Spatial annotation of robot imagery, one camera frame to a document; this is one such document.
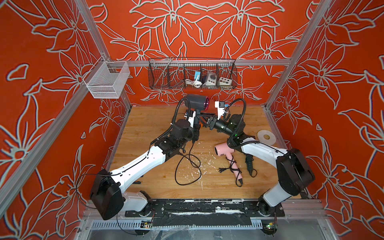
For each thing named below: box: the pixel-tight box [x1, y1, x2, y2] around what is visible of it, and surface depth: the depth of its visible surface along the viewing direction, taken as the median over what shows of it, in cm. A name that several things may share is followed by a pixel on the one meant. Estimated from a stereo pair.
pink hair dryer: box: [214, 142, 243, 185], surface depth 87 cm
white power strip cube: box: [219, 77, 233, 86], surface depth 96 cm
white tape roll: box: [257, 130, 277, 146], surface depth 102 cm
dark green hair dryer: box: [246, 154, 254, 176], surface depth 87 cm
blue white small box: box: [194, 71, 201, 81], surface depth 85 cm
